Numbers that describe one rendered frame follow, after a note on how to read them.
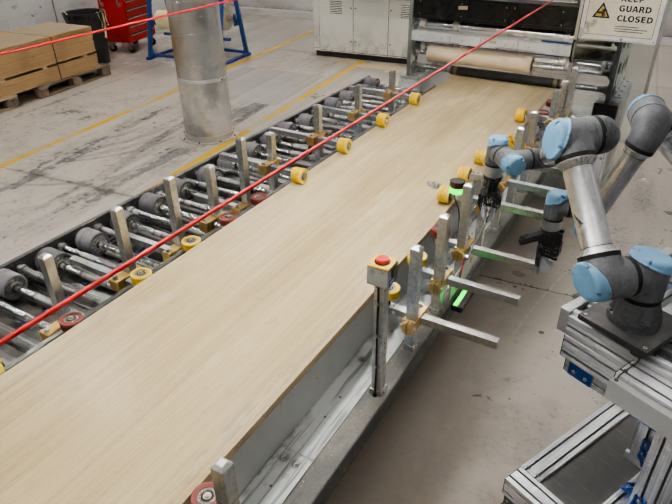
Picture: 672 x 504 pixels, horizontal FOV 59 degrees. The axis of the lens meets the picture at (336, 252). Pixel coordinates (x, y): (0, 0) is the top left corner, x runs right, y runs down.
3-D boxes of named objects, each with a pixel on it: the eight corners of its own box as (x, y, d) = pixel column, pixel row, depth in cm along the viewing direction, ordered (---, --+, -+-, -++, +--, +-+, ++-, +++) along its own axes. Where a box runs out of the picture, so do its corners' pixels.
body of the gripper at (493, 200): (479, 208, 228) (483, 180, 221) (479, 198, 235) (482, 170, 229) (500, 210, 227) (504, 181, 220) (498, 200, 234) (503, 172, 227)
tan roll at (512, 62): (608, 80, 409) (613, 62, 403) (605, 85, 400) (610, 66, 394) (418, 57, 472) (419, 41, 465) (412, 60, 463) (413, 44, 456)
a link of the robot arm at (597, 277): (648, 294, 161) (601, 107, 170) (599, 302, 158) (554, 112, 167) (620, 299, 172) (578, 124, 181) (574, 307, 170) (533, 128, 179)
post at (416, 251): (415, 354, 221) (424, 244, 196) (411, 360, 219) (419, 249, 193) (406, 351, 223) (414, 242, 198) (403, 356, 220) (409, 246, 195)
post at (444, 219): (440, 317, 239) (451, 213, 214) (437, 322, 237) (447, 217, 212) (432, 315, 241) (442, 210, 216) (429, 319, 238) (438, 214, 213)
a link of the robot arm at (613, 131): (637, 107, 171) (547, 143, 219) (603, 110, 169) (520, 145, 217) (643, 147, 171) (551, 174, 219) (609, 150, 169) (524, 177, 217)
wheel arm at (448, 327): (498, 346, 205) (500, 336, 202) (495, 351, 202) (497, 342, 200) (385, 308, 224) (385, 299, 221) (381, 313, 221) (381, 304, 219)
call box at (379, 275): (397, 280, 177) (398, 258, 173) (387, 292, 172) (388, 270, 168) (376, 274, 180) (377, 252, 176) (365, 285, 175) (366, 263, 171)
